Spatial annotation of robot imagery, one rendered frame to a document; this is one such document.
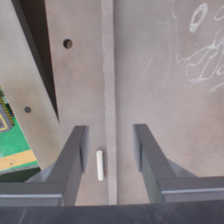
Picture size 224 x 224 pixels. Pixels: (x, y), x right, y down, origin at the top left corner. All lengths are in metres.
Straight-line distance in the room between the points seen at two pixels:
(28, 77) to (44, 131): 0.10
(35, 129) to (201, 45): 0.30
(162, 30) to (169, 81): 0.07
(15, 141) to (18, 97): 1.79
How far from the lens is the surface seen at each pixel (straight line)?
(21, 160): 2.19
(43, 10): 0.42
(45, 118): 0.31
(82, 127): 0.15
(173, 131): 0.29
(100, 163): 0.29
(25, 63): 0.30
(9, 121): 1.62
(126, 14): 0.26
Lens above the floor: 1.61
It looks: 73 degrees down
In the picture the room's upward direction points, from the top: 177 degrees clockwise
